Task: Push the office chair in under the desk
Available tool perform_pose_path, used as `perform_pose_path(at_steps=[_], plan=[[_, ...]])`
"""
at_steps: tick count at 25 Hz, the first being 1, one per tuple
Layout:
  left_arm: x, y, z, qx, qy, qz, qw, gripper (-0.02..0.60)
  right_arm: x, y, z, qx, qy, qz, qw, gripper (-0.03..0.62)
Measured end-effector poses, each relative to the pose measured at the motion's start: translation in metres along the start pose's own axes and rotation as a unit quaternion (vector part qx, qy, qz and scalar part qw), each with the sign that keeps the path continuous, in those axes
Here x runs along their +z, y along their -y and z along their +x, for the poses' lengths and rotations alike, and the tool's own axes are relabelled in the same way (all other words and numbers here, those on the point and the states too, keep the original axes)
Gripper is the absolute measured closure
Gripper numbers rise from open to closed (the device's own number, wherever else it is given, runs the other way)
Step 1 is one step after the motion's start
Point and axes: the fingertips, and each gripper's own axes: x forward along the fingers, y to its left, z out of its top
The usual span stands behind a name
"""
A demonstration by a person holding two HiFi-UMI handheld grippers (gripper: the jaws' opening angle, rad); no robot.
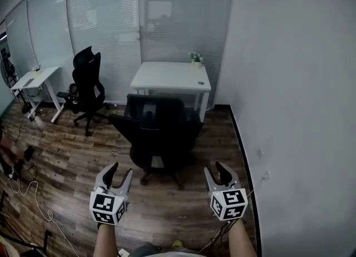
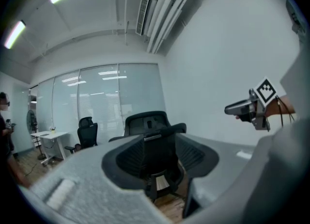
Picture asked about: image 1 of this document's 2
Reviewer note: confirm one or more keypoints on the black tripod stand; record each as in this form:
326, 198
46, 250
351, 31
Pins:
47, 240

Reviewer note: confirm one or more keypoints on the wide black mesh chair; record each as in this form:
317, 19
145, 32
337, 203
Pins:
158, 139

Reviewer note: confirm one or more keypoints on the person's right forearm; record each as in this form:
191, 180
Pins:
242, 242

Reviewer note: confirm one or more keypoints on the slim high-back black office chair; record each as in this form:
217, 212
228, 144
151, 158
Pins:
86, 83

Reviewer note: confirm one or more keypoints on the white wall socket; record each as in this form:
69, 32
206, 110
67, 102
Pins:
266, 175

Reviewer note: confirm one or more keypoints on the black floor device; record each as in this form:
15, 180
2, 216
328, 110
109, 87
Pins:
28, 153

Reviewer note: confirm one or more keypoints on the potted green plant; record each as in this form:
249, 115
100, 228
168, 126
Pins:
196, 58

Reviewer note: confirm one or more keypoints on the person's left forearm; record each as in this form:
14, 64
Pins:
105, 242

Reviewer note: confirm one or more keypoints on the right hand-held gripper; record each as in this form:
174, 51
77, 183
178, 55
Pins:
229, 204

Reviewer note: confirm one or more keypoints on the white square desk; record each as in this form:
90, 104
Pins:
169, 76

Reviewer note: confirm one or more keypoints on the white power strip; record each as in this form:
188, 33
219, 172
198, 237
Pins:
10, 173

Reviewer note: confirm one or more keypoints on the person's white shirt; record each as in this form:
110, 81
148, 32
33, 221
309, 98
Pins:
178, 254

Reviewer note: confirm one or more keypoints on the dark flat tablet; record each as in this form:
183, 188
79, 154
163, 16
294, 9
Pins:
27, 83

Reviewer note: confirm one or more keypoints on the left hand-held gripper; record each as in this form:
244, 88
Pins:
107, 207

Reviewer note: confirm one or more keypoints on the white standing desk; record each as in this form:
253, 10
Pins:
33, 79

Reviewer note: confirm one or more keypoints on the small desk plant pot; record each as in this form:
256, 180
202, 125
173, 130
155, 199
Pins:
37, 69

